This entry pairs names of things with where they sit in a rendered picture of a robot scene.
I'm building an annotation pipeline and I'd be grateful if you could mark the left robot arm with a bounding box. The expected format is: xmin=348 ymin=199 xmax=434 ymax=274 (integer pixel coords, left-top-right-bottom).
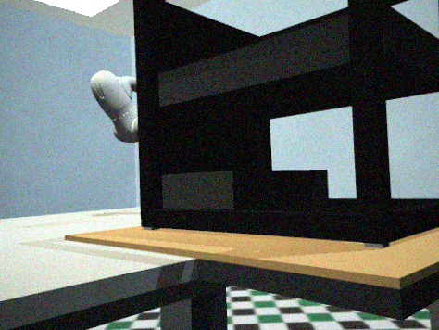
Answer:
xmin=90 ymin=70 xmax=138 ymax=143

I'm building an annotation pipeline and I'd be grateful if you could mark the tan wooden board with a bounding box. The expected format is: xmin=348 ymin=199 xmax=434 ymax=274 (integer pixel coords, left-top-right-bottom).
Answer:
xmin=65 ymin=226 xmax=439 ymax=289

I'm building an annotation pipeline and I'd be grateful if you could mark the black metal rack frame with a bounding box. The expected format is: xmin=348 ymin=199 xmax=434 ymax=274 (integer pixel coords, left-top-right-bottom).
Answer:
xmin=133 ymin=0 xmax=439 ymax=248

